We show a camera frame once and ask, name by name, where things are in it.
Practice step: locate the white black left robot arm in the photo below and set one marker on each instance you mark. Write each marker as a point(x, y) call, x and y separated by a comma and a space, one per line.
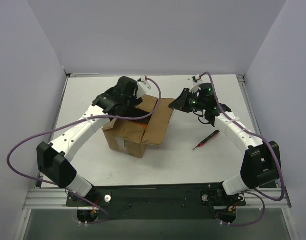
point(53, 159)

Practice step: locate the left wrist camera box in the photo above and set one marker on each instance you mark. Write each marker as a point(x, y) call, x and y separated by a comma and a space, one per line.
point(143, 87)

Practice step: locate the orange product carton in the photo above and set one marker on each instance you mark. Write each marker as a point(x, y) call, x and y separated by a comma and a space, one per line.
point(140, 124)

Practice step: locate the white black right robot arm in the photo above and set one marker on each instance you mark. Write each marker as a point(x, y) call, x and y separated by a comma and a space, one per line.
point(261, 162)

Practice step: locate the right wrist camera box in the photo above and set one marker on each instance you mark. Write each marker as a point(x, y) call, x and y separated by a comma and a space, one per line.
point(196, 81)

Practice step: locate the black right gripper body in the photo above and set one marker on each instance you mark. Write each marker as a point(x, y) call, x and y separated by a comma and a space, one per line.
point(184, 100)

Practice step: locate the red black utility knife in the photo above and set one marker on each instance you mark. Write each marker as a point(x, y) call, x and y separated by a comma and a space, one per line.
point(207, 139)

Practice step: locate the aluminium front frame rail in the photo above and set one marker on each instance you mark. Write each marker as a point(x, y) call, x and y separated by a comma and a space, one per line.
point(55, 199)

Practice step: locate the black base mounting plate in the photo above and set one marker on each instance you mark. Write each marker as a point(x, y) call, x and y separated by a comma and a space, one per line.
point(196, 201)

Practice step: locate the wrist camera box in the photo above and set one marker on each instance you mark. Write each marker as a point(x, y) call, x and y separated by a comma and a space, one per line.
point(196, 81)
point(143, 87)

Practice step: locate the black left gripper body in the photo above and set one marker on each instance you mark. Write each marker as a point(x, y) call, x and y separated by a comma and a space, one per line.
point(131, 106)

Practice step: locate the brown cardboard express box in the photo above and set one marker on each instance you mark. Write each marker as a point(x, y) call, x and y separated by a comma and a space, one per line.
point(126, 137)

